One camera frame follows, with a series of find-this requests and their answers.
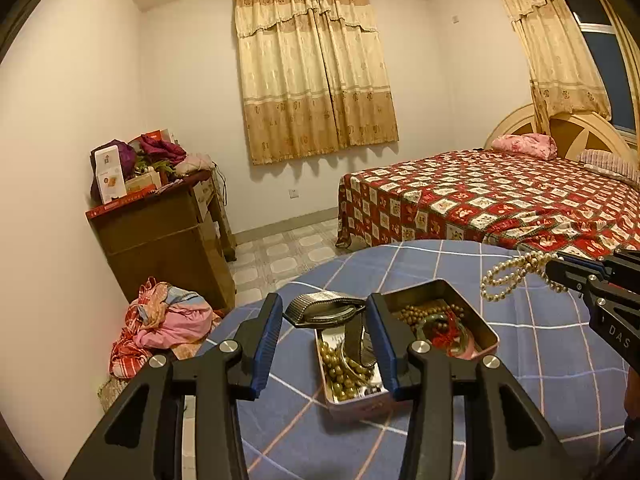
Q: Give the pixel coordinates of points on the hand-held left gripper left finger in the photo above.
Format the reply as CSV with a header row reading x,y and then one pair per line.
x,y
262,345

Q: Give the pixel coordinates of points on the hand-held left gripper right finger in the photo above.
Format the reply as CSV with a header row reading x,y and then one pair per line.
x,y
385,345

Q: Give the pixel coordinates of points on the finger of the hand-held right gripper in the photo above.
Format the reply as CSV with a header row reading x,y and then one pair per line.
x,y
565,272
627,261

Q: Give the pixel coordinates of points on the green jade bangle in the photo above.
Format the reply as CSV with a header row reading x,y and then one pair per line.
x,y
429,321

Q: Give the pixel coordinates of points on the dark oval ridged lid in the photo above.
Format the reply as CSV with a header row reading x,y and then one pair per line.
x,y
320,310

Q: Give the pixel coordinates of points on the pink tin box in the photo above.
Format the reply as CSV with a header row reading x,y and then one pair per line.
x,y
452,292

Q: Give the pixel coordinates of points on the pink round mirror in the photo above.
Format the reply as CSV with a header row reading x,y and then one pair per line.
x,y
467,350

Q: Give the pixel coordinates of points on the striped pillow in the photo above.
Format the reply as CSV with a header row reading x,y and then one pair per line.
x,y
610,165

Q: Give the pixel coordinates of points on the pile of pink clothes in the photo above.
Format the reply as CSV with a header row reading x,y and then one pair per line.
x,y
165,325

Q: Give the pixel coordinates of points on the bed with red patterned cover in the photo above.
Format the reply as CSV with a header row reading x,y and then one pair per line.
x,y
475,200

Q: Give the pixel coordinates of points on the pink floral pillow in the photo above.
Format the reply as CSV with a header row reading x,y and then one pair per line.
x,y
525,146

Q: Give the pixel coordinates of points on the brown wooden desk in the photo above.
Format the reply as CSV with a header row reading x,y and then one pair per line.
x,y
150,250

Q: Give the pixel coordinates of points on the pale pink cloth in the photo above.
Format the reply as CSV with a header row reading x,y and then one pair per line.
x,y
195,164

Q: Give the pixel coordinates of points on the tan cardboard box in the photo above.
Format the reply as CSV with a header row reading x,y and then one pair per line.
x,y
142,182

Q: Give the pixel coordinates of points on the dark glass window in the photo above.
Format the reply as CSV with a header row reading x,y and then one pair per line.
x,y
605,55

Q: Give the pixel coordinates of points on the red flat box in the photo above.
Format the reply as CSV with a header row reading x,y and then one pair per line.
x,y
100,211

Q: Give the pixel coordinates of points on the magenta cloth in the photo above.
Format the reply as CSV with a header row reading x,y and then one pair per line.
x,y
162,149

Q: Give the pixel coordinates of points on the narrow beige patterned curtain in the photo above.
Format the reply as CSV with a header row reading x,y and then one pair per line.
x,y
555,50

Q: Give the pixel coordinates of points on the white upright box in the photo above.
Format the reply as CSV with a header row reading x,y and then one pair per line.
x,y
110,175

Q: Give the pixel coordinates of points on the purple cloth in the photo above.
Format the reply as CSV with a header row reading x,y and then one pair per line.
x,y
128,156

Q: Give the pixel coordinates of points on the red and white carton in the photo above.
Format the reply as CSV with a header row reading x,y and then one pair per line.
x,y
155,136

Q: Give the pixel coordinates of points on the wide beige patterned curtain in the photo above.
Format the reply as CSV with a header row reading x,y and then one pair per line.
x,y
310,85

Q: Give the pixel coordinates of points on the white wall socket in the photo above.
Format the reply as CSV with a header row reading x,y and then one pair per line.
x,y
294,193

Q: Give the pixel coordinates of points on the cream wooden bed frame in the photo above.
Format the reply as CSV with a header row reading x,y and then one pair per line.
x,y
515,120

